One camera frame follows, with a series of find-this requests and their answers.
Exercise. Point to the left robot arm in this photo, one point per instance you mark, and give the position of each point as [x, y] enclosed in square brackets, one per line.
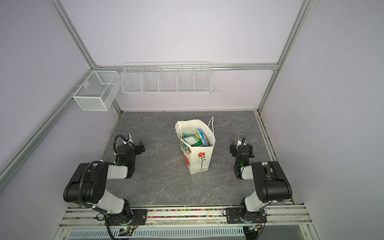
[87, 186]

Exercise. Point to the teal Fox's candy bag front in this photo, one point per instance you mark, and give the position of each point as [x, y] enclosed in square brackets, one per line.
[186, 135]

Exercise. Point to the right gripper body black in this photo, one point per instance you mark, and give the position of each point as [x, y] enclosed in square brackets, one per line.
[237, 151]

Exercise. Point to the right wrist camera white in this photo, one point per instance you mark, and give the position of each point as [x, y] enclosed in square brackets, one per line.
[241, 140]

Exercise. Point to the white floral paper bag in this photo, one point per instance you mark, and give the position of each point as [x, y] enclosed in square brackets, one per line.
[197, 158]

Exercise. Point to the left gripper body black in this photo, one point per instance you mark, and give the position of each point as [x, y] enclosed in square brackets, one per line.
[133, 158]

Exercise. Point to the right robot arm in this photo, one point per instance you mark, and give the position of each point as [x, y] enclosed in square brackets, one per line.
[270, 182]

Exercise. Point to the blue M&M's packet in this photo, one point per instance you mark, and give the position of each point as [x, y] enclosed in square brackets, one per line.
[203, 138]

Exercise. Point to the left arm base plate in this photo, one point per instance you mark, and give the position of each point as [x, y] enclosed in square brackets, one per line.
[137, 217]

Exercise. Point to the long white wire basket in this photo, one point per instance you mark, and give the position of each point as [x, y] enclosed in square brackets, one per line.
[167, 78]

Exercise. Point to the small white mesh basket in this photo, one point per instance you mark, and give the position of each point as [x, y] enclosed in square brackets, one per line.
[98, 91]

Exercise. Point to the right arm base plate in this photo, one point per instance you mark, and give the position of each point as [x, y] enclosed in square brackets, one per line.
[236, 215]

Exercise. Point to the green Fox's spring tea bag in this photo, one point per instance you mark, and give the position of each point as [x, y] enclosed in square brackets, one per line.
[193, 140]

